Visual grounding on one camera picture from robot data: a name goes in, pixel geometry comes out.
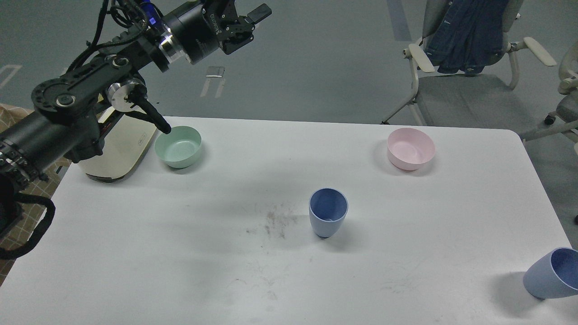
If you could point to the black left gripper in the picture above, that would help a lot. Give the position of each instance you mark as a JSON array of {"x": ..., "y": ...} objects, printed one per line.
[{"x": 196, "y": 29}]

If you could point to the blue cup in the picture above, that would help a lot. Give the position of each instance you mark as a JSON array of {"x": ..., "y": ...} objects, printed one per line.
[
  {"x": 555, "y": 275},
  {"x": 327, "y": 210}
]

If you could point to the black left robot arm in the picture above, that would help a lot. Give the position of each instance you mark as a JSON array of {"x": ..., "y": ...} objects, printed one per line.
[{"x": 74, "y": 112}]

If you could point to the green bowl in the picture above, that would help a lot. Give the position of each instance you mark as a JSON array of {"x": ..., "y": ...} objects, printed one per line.
[{"x": 181, "y": 148}]

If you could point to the cream toaster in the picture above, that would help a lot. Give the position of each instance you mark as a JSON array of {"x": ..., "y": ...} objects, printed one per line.
[{"x": 124, "y": 146}]

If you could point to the pink bowl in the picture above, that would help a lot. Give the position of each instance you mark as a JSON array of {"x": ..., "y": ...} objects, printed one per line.
[{"x": 410, "y": 149}]

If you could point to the blue denim jacket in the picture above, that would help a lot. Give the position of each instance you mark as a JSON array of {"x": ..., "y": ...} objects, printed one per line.
[{"x": 468, "y": 37}]

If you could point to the grey office chair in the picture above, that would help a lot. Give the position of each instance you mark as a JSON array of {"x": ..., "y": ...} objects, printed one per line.
[{"x": 484, "y": 100}]

